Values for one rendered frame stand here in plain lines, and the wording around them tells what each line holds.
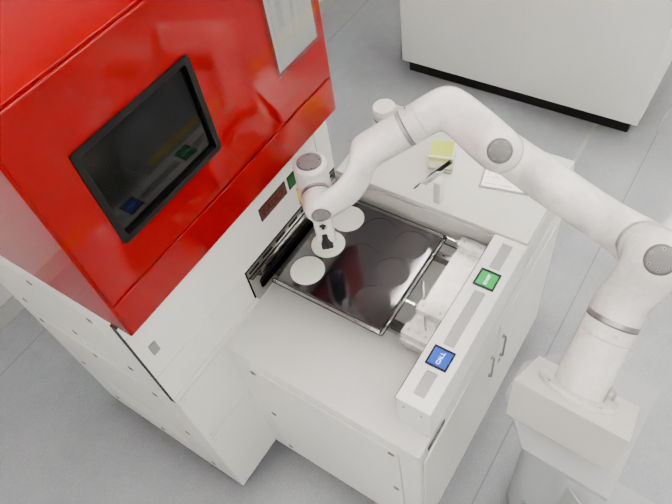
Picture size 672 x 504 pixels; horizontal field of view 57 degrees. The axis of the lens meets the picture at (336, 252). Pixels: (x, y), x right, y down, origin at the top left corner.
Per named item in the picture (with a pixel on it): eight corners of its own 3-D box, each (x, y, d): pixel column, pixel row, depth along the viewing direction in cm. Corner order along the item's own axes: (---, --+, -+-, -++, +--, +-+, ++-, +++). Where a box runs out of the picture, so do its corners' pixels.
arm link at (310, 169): (336, 209, 156) (330, 183, 162) (329, 172, 146) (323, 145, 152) (304, 216, 156) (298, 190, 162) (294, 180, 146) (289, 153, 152)
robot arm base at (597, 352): (623, 401, 150) (658, 334, 146) (611, 424, 134) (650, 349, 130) (549, 362, 159) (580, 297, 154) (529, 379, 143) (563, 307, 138)
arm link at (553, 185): (658, 292, 134) (642, 276, 149) (697, 247, 130) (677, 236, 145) (464, 160, 139) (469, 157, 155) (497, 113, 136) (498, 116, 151)
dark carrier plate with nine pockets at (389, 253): (277, 278, 179) (276, 277, 179) (341, 198, 195) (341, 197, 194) (380, 329, 165) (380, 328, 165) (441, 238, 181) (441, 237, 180)
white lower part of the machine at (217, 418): (118, 404, 262) (14, 299, 197) (238, 263, 299) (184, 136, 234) (249, 494, 233) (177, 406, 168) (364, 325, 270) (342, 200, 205)
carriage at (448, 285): (399, 344, 167) (399, 339, 164) (461, 247, 183) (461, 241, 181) (426, 357, 163) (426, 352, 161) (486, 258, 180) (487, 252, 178)
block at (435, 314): (415, 313, 168) (415, 308, 166) (421, 304, 170) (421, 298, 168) (442, 326, 165) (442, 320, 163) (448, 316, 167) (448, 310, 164)
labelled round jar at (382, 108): (370, 132, 201) (368, 109, 193) (382, 118, 204) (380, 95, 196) (389, 138, 198) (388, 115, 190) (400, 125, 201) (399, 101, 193)
